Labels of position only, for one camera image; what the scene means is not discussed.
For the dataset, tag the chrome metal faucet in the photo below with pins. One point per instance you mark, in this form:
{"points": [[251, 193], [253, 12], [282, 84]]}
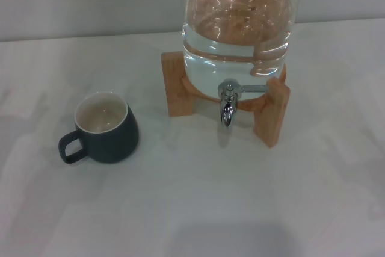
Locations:
{"points": [[227, 109]]}

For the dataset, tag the black ceramic cup white inside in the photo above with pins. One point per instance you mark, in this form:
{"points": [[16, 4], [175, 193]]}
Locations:
{"points": [[114, 145]]}

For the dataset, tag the light wooden dispenser stand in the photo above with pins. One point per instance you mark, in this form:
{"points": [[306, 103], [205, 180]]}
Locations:
{"points": [[173, 85]]}

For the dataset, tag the clear glass water dispenser jar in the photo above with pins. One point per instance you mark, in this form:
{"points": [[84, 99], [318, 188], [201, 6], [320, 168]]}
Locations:
{"points": [[237, 43]]}

